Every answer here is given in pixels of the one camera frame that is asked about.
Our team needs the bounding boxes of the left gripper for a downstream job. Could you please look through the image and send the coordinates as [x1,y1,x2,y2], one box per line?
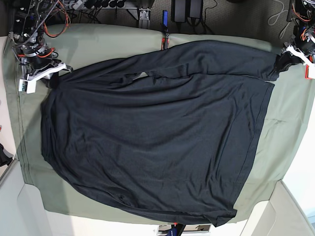
[273,43,315,73]

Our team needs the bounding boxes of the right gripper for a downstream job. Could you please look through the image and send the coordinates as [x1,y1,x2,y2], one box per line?
[21,56,73,89]

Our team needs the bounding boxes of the black long-sleeve T-shirt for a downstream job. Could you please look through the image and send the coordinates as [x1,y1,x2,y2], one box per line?
[41,41,280,226]

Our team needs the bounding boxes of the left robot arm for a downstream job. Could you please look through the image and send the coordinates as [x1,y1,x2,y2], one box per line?
[274,0,315,72]

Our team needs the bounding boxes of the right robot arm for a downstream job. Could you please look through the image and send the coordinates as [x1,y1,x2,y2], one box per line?
[9,0,73,94]

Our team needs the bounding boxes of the orange black right clamp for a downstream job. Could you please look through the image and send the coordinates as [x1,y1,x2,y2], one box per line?
[305,65,315,80]

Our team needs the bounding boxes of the orange black clamp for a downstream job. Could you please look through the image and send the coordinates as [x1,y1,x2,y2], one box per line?
[305,65,315,80]
[167,223,186,236]

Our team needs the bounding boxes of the green table cloth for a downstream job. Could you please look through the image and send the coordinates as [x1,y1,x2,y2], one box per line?
[0,24,315,224]

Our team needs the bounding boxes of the white power strip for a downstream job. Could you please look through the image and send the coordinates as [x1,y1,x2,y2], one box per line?
[61,0,85,10]

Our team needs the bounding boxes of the black power adapter bricks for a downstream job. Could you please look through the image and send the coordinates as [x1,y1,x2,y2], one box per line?
[171,0,203,23]

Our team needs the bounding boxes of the orange black bottom clamp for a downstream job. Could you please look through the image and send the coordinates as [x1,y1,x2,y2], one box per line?
[167,223,186,236]

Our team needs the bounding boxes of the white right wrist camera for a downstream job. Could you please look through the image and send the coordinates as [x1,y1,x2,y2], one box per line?
[18,79,36,94]

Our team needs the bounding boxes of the metal table bracket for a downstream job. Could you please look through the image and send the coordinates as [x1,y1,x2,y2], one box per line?
[127,8,151,30]

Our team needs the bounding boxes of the blue handled top clamp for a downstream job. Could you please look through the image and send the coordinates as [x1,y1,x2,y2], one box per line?
[161,10,169,50]

